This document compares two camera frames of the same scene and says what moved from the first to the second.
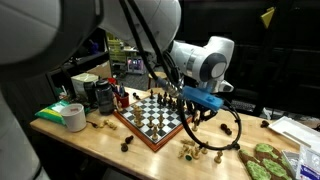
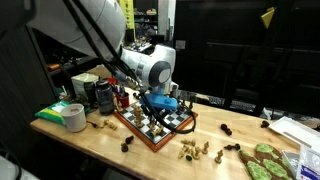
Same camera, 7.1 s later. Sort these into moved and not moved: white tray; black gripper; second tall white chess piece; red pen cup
Moved: black gripper
Not moved: second tall white chess piece; white tray; red pen cup
